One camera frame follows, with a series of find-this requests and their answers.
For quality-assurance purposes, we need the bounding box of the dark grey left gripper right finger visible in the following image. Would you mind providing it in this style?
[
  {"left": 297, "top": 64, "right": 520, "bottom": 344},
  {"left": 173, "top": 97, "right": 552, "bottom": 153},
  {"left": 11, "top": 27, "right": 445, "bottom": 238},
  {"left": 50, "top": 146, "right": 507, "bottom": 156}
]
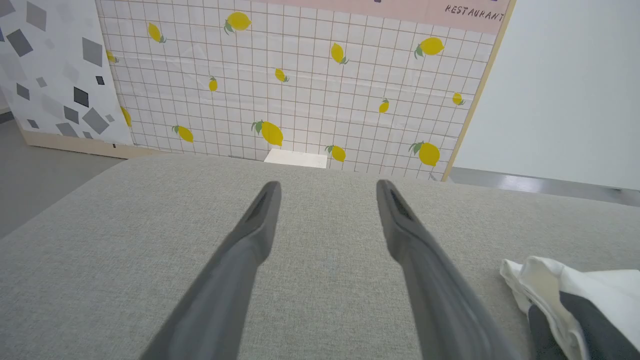
[{"left": 376, "top": 179, "right": 521, "bottom": 360}]

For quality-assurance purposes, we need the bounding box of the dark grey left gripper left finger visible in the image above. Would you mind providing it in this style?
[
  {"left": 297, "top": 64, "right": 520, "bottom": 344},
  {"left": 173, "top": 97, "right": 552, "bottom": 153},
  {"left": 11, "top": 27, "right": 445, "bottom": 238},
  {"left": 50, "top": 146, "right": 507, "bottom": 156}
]
[{"left": 140, "top": 180, "right": 283, "bottom": 360}]

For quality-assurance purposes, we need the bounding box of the black and white garment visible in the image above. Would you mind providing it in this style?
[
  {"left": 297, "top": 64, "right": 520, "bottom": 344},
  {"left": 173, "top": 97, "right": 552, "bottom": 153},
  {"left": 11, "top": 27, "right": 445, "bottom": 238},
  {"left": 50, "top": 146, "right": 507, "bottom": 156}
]
[{"left": 500, "top": 256, "right": 640, "bottom": 360}]

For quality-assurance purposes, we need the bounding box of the white rectangular box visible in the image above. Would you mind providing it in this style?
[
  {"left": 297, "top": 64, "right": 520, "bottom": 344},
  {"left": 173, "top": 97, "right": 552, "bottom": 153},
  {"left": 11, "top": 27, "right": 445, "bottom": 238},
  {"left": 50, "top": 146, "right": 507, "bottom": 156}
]
[{"left": 263, "top": 148, "right": 328, "bottom": 170}]

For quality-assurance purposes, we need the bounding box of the lemon print grid panel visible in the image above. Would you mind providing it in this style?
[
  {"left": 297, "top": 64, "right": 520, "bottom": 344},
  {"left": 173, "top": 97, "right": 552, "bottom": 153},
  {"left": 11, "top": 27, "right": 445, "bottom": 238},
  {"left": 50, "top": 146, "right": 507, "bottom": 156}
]
[{"left": 95, "top": 0, "right": 517, "bottom": 182}]

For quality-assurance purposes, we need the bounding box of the grey terrazzo print panel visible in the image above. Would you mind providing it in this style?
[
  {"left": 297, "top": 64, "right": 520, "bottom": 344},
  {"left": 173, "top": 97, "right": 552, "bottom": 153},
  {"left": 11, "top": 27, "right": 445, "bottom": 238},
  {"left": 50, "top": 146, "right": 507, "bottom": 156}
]
[{"left": 0, "top": 0, "right": 135, "bottom": 160}]

